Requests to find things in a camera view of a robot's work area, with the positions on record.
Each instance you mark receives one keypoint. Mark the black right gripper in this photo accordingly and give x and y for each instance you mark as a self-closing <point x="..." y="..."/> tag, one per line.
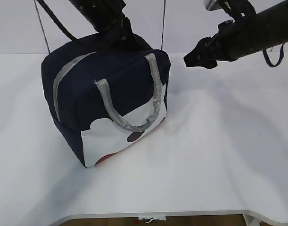
<point x="225" y="46"/>

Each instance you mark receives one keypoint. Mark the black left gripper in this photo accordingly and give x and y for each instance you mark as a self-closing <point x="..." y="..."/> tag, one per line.
<point x="116" y="27"/>

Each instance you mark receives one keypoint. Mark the navy blue lunch bag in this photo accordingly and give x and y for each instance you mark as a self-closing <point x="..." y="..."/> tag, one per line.
<point x="104" y="99"/>

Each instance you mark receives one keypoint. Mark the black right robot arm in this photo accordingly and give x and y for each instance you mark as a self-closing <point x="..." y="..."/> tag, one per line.
<point x="246" y="33"/>

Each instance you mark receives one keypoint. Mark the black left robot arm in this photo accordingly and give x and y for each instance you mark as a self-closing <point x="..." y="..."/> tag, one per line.
<point x="85" y="7"/>

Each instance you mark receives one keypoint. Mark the white table leg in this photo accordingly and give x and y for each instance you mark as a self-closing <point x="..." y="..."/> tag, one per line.
<point x="251" y="221"/>

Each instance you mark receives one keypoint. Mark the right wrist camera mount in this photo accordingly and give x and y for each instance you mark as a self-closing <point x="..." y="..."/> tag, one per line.
<point x="239" y="10"/>

